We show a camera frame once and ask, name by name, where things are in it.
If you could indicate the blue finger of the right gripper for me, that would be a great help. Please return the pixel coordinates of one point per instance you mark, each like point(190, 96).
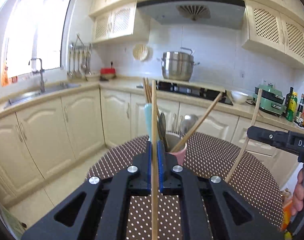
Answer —
point(277, 139)

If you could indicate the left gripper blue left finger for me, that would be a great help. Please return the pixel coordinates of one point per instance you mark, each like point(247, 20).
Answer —
point(149, 163)

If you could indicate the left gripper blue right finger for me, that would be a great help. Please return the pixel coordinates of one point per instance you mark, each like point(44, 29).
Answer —
point(160, 152)

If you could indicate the dark metal spoon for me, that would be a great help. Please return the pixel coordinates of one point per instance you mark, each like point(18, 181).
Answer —
point(162, 130)

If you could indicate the lower kitchen cabinets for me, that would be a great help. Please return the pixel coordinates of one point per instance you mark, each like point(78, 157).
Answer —
point(43, 137)

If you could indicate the kitchen faucet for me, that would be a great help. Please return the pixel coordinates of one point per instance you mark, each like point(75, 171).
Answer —
point(41, 71)

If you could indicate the person's right hand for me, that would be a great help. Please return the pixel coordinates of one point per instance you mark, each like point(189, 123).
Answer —
point(298, 195)

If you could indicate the green yellow bottle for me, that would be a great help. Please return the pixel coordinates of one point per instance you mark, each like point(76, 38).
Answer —
point(292, 107)

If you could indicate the green electric cooker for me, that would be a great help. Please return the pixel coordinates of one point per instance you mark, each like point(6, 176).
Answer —
point(271, 100)

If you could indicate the oil bottle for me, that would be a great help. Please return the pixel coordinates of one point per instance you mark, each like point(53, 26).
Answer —
point(287, 101)

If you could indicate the brown polka dot tablecloth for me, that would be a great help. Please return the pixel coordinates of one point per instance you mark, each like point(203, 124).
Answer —
point(190, 207)

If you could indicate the metal spoon in cup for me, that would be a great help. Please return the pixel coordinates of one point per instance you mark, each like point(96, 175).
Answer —
point(188, 122)

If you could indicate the white bowl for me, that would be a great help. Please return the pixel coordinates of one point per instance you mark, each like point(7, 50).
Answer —
point(239, 97)

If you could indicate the tall dark wooden utensil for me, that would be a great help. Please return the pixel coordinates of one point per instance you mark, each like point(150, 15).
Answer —
point(147, 90)

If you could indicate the black gas stove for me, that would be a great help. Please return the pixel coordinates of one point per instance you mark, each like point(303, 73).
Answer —
point(193, 91)

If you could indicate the stainless steel steamer pot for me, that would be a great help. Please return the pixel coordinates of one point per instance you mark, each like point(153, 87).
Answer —
point(178, 65)

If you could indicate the red bowl container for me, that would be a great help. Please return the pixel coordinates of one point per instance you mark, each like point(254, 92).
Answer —
point(107, 73)

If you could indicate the upper lattice cabinet right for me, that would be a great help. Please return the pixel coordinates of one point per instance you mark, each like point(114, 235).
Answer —
point(267, 31)

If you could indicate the lattice cabinet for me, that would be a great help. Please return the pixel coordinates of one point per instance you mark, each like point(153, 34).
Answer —
point(119, 24)
point(267, 31)

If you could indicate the round cream strainer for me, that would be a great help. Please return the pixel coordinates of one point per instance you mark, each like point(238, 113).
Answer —
point(140, 52)

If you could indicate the hanging utensil rack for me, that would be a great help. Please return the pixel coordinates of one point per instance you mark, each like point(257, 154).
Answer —
point(79, 59)

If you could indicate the upper lattice cabinet left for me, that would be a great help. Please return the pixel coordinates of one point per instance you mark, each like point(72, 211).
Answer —
point(119, 24)

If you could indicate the range hood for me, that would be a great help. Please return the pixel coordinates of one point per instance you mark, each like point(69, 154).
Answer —
point(219, 13)

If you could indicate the window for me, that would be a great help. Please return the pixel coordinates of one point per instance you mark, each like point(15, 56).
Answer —
point(34, 37)

